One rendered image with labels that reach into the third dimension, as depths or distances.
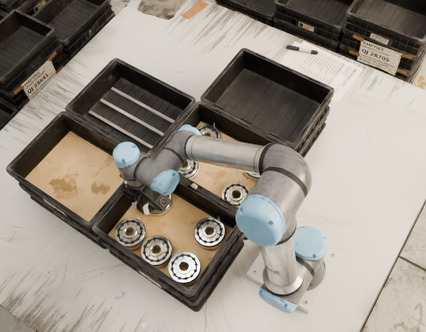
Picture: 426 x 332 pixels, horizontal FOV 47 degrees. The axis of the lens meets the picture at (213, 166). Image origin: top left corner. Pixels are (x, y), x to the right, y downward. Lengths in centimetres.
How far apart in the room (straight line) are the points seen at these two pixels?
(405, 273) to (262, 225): 156
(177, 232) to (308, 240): 44
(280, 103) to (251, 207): 88
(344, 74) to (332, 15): 76
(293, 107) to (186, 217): 59
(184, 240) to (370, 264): 64
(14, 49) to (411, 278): 231
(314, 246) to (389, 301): 107
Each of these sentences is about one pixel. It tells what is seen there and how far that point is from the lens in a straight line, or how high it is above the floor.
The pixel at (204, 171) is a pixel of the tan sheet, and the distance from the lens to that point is 176.
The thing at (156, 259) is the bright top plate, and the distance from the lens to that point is 161.
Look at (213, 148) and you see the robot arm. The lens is 132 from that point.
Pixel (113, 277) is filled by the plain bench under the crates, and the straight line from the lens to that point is 180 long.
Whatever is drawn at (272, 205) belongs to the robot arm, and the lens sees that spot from 109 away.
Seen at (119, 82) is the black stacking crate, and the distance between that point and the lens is 206.
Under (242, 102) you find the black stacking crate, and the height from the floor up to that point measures 83.
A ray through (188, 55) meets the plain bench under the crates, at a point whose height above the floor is 70.
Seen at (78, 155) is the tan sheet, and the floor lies 83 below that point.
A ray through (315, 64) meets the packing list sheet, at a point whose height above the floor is 70.
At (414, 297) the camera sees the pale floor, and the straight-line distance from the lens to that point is 256.
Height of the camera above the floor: 236
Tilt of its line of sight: 60 degrees down
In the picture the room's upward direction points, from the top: 8 degrees counter-clockwise
